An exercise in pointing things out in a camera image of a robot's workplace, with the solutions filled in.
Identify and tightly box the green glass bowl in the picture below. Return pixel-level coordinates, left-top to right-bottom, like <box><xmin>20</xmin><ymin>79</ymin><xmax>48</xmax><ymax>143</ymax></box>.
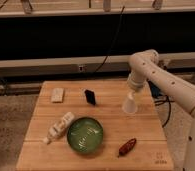
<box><xmin>67</xmin><ymin>117</ymin><xmax>103</xmax><ymax>154</ymax></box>

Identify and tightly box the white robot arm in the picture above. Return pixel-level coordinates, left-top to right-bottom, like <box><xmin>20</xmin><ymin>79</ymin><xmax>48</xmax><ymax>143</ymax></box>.
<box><xmin>128</xmin><ymin>49</ymin><xmax>195</xmax><ymax>171</ymax></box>

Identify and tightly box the black eraser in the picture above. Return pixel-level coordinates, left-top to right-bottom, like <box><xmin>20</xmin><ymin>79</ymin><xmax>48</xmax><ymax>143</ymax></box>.
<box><xmin>84</xmin><ymin>90</ymin><xmax>96</xmax><ymax>105</ymax></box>

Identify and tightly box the black cable by table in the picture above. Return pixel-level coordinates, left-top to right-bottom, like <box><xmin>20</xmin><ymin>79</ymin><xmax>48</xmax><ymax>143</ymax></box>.
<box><xmin>147</xmin><ymin>79</ymin><xmax>174</xmax><ymax>128</ymax></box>

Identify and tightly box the red chili pepper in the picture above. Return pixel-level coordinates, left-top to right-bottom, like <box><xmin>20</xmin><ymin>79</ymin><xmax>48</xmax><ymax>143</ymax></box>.
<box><xmin>118</xmin><ymin>138</ymin><xmax>137</xmax><ymax>156</ymax></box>

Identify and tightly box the black hanging cable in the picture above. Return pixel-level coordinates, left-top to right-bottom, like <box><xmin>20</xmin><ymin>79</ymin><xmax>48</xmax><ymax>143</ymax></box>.
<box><xmin>93</xmin><ymin>5</ymin><xmax>126</xmax><ymax>74</ymax></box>

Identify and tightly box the white rectangular sponge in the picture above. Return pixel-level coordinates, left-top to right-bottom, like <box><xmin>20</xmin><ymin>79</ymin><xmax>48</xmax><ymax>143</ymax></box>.
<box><xmin>51</xmin><ymin>88</ymin><xmax>64</xmax><ymax>103</ymax></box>

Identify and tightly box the white plastic bottle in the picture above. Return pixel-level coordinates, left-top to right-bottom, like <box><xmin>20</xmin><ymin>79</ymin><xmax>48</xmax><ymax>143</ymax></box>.
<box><xmin>43</xmin><ymin>112</ymin><xmax>75</xmax><ymax>144</ymax></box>

